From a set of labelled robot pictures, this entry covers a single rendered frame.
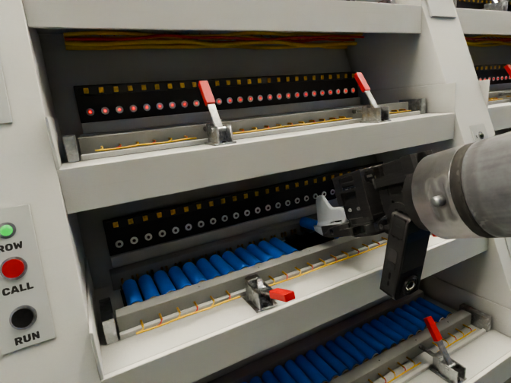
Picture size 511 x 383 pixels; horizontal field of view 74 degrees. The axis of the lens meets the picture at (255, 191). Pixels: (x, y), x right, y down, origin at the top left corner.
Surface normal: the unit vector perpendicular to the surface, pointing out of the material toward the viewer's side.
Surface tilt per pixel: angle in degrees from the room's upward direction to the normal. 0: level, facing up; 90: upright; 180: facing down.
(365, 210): 90
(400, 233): 90
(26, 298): 90
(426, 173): 55
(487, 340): 21
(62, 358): 90
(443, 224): 124
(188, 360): 111
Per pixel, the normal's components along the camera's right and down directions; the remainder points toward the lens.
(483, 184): -0.90, -0.01
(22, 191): 0.40, -0.18
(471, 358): -0.09, -0.97
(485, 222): -0.59, 0.69
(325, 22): 0.46, 0.18
